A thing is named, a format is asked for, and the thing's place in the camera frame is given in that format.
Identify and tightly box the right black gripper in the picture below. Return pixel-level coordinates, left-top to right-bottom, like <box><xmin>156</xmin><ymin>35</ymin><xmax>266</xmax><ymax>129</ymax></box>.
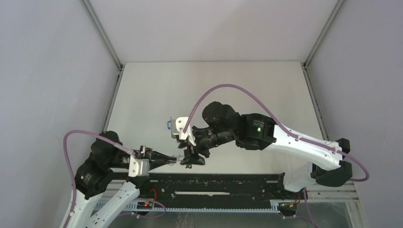
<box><xmin>179</xmin><ymin>128</ymin><xmax>235</xmax><ymax>167</ymax></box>

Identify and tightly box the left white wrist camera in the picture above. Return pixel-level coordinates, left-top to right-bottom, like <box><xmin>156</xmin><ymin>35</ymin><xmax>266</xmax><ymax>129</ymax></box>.
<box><xmin>128</xmin><ymin>156</ymin><xmax>150</xmax><ymax>178</ymax></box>

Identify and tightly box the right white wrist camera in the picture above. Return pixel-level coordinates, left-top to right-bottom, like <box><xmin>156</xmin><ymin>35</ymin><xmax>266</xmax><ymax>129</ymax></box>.
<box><xmin>169</xmin><ymin>117</ymin><xmax>196</xmax><ymax>146</ymax></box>

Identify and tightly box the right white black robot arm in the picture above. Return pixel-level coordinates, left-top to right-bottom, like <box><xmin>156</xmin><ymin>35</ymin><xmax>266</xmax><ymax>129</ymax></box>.
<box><xmin>170</xmin><ymin>102</ymin><xmax>353</xmax><ymax>199</ymax></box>

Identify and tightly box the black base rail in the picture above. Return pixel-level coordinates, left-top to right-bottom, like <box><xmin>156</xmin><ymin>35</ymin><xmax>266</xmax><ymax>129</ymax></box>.
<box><xmin>139</xmin><ymin>173</ymin><xmax>304</xmax><ymax>209</ymax></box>

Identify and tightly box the aluminium frame post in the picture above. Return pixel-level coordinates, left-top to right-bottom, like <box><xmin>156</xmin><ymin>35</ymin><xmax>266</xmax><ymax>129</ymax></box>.
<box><xmin>303</xmin><ymin>0</ymin><xmax>346</xmax><ymax>68</ymax></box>
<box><xmin>80</xmin><ymin>0</ymin><xmax>124</xmax><ymax>71</ymax></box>

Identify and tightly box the right aluminium frame post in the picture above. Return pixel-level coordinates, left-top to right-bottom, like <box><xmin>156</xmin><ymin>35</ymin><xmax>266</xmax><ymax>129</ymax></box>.
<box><xmin>303</xmin><ymin>0</ymin><xmax>346</xmax><ymax>68</ymax></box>

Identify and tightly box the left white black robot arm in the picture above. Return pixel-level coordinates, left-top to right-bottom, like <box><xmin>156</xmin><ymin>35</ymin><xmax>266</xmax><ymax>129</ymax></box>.
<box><xmin>60</xmin><ymin>130</ymin><xmax>177</xmax><ymax>228</ymax></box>

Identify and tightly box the grey cable duct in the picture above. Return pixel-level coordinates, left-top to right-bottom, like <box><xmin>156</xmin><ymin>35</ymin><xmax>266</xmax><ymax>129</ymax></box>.
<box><xmin>122</xmin><ymin>201</ymin><xmax>279</xmax><ymax>213</ymax></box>

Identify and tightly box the left aluminium frame post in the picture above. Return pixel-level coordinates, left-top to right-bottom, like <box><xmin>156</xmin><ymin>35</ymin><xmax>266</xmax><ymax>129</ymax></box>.
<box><xmin>80</xmin><ymin>0</ymin><xmax>124</xmax><ymax>71</ymax></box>

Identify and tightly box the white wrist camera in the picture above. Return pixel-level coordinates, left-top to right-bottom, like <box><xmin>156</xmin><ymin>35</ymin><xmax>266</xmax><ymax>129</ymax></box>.
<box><xmin>169</xmin><ymin>117</ymin><xmax>196</xmax><ymax>146</ymax></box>
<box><xmin>128</xmin><ymin>156</ymin><xmax>150</xmax><ymax>178</ymax></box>

